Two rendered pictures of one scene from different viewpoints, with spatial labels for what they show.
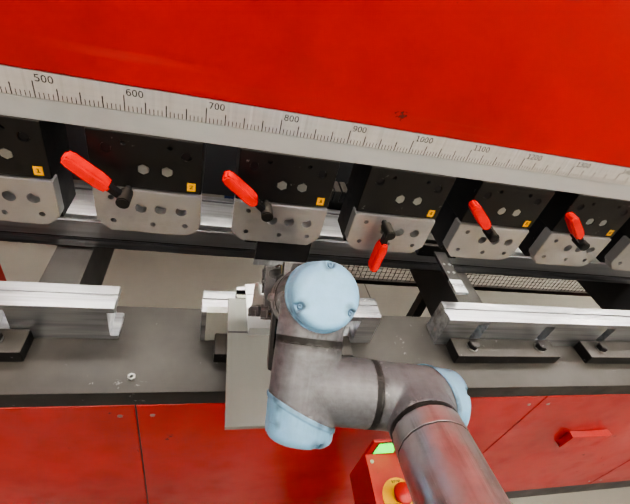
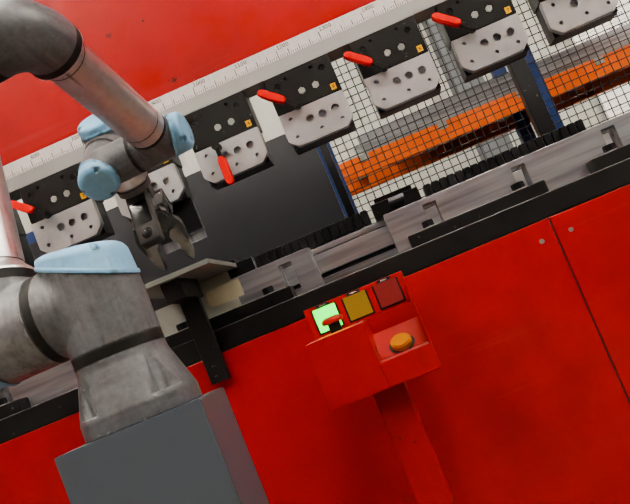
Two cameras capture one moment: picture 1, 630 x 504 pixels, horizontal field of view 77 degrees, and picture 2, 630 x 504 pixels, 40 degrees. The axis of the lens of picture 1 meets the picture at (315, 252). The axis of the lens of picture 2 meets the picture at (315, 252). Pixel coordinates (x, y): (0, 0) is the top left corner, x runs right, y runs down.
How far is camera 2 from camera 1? 1.62 m
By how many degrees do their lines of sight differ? 49
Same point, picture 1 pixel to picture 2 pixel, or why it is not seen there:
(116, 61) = (22, 144)
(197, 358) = not seen: hidden behind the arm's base
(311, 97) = not seen: hidden behind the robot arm
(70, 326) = (54, 381)
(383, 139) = (174, 98)
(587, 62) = not seen: outside the picture
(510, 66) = (211, 19)
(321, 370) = (96, 146)
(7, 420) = (13, 462)
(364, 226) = (207, 160)
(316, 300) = (86, 123)
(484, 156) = (247, 67)
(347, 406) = (108, 148)
